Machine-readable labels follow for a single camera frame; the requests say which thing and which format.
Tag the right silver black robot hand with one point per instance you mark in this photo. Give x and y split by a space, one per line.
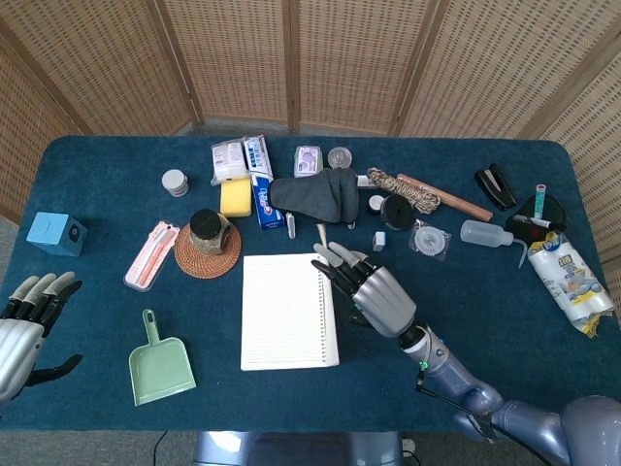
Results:
383 301

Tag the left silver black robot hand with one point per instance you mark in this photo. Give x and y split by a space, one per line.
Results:
14 340

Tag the white spiral notebook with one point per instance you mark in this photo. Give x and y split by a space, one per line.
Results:
281 315

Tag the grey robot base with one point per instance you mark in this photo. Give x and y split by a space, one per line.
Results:
291 449

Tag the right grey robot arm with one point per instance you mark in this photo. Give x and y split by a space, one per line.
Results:
533 427

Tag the small white eraser block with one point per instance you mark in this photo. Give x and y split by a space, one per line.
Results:
379 241

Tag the clear pin wheel pack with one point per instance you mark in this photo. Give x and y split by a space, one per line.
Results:
429 241

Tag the black round tape roll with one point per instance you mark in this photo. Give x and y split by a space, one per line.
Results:
398 213

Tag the small silver jar white lid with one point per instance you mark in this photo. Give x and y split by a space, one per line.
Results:
375 204

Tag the blue carpet table cover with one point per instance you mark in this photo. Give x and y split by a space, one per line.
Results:
485 301

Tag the blue cube box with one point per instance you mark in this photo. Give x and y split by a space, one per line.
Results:
48 233

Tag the clear plastic squeeze bottle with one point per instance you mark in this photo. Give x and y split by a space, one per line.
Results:
480 232

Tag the small white box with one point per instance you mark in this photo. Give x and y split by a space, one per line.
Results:
364 181

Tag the dark grey cloth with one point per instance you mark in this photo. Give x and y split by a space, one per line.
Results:
315 194

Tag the wooden rolling stick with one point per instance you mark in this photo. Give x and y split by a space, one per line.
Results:
466 203

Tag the white power socket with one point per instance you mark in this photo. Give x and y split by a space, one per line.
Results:
410 445

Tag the green plastic dustpan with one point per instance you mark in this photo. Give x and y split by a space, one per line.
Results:
160 369

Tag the round clear glass lid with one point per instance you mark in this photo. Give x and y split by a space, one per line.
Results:
339 157

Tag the blue toothpaste box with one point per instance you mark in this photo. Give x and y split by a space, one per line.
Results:
267 204

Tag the pink toothbrush pack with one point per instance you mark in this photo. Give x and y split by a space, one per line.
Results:
148 259

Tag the purple white plastic box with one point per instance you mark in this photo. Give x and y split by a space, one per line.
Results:
308 161

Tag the black stapler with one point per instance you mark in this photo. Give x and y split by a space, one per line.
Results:
497 187

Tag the yellow sponge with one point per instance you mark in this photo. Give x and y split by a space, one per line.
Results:
235 199

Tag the wrapped paper towel roll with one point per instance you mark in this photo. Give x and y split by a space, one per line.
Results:
567 281

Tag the green tube red cap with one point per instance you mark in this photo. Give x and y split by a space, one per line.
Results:
540 201

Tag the glass jar black lid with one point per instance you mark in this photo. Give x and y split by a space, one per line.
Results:
207 230

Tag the blue white paper pack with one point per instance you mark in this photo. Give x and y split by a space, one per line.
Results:
257 155

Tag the brown woven rattan coaster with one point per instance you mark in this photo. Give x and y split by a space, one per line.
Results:
194 262

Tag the black round dish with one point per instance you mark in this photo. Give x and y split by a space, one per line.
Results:
555 211

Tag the white cotton pads pack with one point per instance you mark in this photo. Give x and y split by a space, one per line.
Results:
228 160

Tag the small white jar grey lid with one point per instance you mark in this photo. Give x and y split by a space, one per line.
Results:
174 182

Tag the woven bamboo folding screen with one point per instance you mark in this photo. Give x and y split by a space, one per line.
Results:
349 63

